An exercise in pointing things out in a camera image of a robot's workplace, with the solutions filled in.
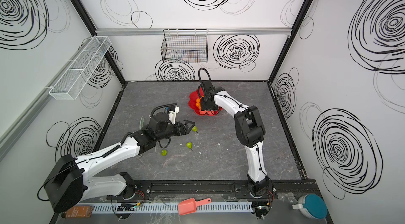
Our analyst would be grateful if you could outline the red flower fruit bowl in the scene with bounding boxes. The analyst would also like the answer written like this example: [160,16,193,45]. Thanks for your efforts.
[188,91,221,116]

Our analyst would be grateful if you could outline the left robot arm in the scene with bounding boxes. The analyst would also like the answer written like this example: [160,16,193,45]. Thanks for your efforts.
[42,120,195,213]

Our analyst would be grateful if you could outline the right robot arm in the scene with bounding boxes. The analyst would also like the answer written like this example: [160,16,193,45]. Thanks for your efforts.
[197,80,271,198]

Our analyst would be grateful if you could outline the metal green-tipped tongs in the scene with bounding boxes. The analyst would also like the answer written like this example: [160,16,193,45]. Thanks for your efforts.
[139,117,144,130]

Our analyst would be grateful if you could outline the pink plastic scoop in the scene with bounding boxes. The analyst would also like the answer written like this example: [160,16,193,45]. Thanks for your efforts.
[178,198,212,216]

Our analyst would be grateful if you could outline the teal lidded white jug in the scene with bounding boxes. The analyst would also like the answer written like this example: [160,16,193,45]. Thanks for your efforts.
[292,194,328,219]

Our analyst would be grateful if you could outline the black wire basket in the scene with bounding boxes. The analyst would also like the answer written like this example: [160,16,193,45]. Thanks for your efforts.
[160,29,208,63]

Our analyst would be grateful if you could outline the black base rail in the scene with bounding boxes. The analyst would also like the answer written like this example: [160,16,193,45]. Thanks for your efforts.
[120,179,319,200]

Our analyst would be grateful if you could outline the white slotted cable duct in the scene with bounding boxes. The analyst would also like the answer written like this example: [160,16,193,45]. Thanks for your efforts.
[92,202,254,215]

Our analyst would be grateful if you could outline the white mesh wall shelf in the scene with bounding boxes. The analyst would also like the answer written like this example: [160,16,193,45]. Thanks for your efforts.
[49,36,112,101]

